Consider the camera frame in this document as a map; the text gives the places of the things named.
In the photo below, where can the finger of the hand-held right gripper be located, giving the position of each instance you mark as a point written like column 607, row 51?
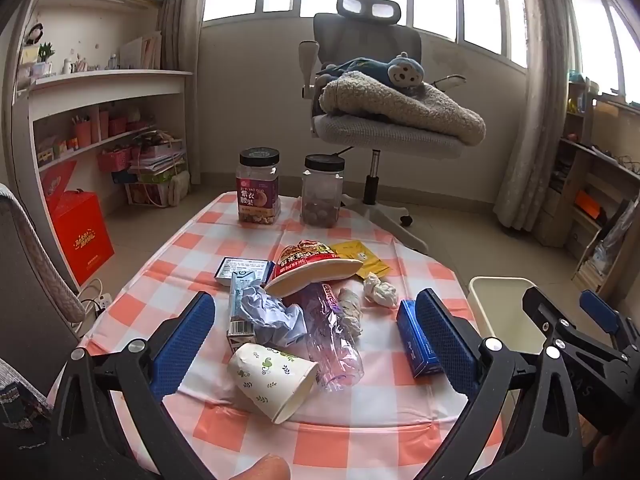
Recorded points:
column 600, row 310
column 542, row 310

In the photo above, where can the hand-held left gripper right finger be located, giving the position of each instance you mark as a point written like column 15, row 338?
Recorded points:
column 447, row 345

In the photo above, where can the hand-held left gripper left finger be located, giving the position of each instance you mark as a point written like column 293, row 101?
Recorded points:
column 182, row 345

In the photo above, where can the dark blue box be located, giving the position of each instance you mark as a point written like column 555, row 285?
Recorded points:
column 415, row 340

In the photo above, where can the white trash bin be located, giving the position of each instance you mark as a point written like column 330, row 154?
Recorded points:
column 500, row 310

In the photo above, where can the pale blue drink carton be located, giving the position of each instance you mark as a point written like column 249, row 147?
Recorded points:
column 239, row 330

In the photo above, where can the leaf print paper cup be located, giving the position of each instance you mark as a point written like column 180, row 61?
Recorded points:
column 265, row 375

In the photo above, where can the white tissue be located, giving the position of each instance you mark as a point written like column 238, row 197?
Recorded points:
column 377, row 290

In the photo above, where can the pale blue paper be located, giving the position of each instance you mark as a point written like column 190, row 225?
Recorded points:
column 270, row 315

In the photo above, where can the small blue white box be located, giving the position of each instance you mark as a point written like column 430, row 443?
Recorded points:
column 240, row 267

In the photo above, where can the stained white wrapper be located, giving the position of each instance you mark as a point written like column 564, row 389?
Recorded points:
column 350, row 305

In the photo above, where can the clear plastic bottle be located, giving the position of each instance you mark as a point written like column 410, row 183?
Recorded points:
column 330, row 345

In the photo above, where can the yellow snack packet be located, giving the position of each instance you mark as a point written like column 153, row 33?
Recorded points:
column 367, row 257

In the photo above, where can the red instant noodle cup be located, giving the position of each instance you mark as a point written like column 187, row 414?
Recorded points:
column 310, row 270

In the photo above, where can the silver folded umbrella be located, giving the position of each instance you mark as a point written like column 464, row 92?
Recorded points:
column 612, row 240

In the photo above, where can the white power strip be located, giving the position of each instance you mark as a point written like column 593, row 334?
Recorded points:
column 102, row 302

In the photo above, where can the orange white checked tablecloth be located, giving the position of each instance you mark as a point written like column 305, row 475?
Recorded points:
column 380, row 410

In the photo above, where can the orange box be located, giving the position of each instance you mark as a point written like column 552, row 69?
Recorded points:
column 587, row 204

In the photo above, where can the nut jar with purple label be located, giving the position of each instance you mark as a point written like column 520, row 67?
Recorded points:
column 257, row 195

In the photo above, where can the grey fabric chair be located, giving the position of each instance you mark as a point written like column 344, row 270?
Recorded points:
column 30, row 270

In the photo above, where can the dark patterned cloth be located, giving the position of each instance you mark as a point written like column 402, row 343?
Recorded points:
column 22, row 410

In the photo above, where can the beige lace curtain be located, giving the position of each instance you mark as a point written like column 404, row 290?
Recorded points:
column 535, row 135
column 182, row 10

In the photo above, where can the pile of paper bags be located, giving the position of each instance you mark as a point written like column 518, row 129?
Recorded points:
column 157, row 170

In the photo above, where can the wooden shelf unit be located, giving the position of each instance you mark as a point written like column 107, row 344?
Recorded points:
column 587, row 120

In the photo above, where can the clear jar with brown balls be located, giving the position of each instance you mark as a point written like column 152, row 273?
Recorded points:
column 322, row 195

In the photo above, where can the pink basket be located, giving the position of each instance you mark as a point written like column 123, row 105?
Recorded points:
column 115, row 161

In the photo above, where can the red flat box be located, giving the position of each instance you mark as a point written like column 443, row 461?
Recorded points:
column 57, row 180

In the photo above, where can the pink pen holder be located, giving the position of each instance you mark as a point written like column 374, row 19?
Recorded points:
column 83, row 132

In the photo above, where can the beige fleece blanket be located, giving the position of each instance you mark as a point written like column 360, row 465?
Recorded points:
column 400, row 110

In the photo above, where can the white bookshelf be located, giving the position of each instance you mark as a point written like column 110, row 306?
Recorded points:
column 110, row 82

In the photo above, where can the narrow side window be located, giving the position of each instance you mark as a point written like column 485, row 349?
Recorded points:
column 595, row 35

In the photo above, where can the blue monkey plush toy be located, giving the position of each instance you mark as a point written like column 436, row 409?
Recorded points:
column 400, row 71

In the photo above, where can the grey office chair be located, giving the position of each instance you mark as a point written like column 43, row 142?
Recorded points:
column 360, row 35

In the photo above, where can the small green plant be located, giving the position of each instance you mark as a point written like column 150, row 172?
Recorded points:
column 46, row 52

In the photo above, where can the small doll figure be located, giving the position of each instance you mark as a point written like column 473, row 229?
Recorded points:
column 34, row 34

